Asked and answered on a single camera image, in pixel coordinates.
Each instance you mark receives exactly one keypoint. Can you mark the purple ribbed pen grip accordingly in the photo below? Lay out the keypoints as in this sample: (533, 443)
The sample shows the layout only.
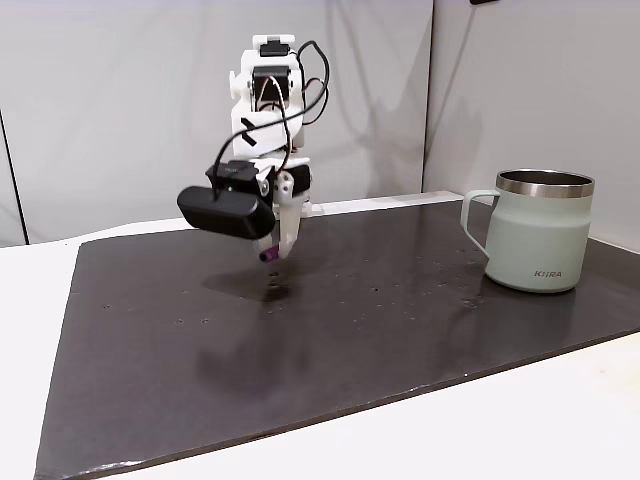
(270, 255)

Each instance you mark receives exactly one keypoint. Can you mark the black glossy mat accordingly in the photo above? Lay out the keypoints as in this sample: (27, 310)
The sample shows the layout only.
(350, 350)

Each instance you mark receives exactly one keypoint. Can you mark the black oval camera box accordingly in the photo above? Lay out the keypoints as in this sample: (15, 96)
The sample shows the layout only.
(225, 212)

